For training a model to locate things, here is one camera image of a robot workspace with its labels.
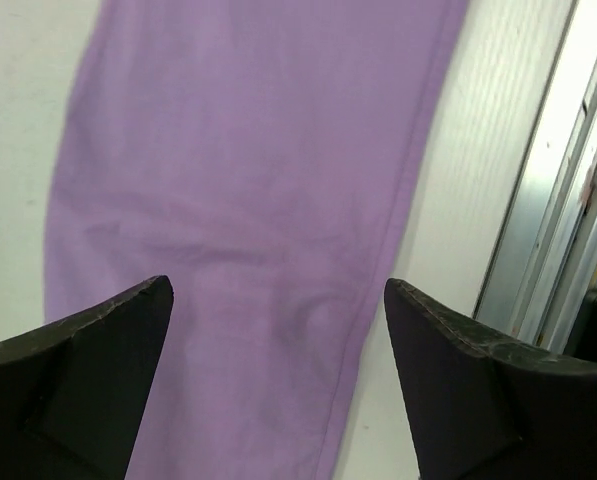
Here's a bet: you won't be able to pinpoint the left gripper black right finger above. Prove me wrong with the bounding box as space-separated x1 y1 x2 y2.
384 279 597 480

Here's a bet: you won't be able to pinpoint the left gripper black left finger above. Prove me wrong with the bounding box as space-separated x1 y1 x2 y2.
0 276 173 479

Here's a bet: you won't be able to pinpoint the purple trousers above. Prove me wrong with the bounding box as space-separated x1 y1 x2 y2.
44 1 467 479

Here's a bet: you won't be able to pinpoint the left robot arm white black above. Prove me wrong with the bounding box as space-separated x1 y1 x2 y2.
0 276 597 479

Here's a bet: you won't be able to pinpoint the aluminium rail frame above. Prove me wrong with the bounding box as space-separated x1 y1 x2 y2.
475 1 597 352

